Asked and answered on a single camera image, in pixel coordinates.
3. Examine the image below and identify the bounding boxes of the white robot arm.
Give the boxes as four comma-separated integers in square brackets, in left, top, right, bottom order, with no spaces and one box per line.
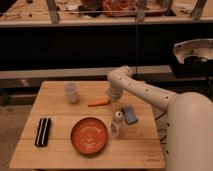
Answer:
[107,66,213,171]

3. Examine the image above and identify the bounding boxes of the blue sponge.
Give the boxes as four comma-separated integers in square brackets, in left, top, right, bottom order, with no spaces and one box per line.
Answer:
[122,106,138,125]

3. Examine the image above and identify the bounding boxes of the small clear bottle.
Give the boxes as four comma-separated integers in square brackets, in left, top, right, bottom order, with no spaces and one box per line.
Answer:
[111,111,124,138]

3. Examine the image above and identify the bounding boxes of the translucent plastic cup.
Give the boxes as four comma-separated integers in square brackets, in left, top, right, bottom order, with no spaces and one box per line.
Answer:
[62,82,79,103]

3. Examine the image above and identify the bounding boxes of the wooden table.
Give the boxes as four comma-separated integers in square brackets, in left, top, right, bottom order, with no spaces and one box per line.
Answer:
[10,81,165,169]

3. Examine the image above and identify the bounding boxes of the black striped rectangular block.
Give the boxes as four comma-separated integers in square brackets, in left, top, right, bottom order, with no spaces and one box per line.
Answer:
[34,118,51,147]

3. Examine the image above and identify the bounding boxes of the orange basket in background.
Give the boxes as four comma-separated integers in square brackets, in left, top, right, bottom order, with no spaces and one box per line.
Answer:
[102,0,135,17]

